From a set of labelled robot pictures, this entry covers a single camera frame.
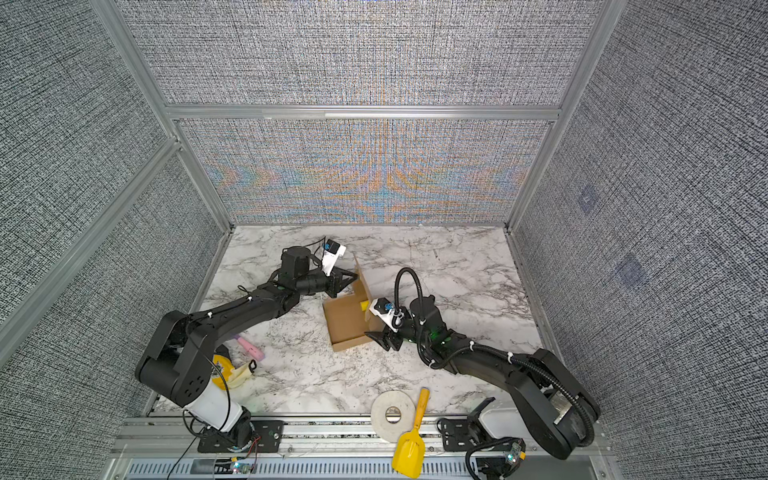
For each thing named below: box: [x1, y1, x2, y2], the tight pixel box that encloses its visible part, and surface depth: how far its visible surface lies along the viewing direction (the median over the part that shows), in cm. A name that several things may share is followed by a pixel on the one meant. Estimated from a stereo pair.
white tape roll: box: [370, 390, 416, 443], surface depth 78 cm
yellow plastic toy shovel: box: [392, 388, 430, 479], surface depth 72 cm
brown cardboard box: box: [322, 254, 385, 353], surface depth 94 cm
